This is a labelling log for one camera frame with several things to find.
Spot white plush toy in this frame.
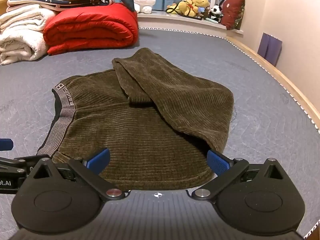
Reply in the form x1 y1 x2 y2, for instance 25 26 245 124
133 0 156 14

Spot panda plush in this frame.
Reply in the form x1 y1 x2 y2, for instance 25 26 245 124
209 5 223 23

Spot white folded blanket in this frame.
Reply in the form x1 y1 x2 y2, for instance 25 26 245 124
1 4 56 65

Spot dark patterned folded blanket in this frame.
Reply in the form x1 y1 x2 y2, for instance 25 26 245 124
6 0 114 12

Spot red folded comforter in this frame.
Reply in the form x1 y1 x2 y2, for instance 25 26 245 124
43 3 139 55

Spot yellow plush toys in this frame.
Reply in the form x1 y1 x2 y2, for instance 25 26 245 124
165 0 210 20

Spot brown corduroy pants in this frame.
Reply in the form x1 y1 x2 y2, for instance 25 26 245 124
38 48 234 191

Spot purple folder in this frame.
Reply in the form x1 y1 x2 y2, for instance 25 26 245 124
257 33 283 66

